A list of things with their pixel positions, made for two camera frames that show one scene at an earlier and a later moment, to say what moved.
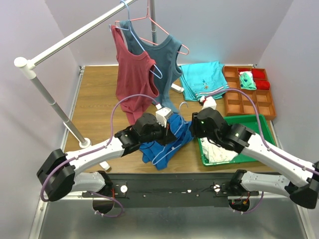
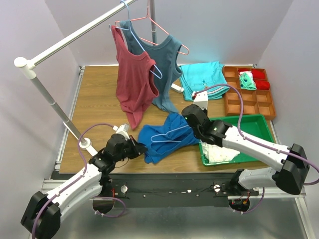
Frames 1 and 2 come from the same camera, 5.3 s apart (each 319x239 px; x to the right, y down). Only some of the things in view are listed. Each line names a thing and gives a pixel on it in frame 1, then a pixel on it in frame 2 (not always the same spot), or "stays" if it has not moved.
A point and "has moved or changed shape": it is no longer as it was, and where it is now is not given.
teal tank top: (165, 74) stays
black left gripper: (168, 133) to (134, 147)
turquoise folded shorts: (199, 80) stays
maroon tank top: (133, 77) stays
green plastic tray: (250, 121) stays
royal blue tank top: (157, 154) has moved or changed shape
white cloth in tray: (215, 153) stays
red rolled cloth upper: (259, 73) stays
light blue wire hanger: (156, 158) has moved or changed shape
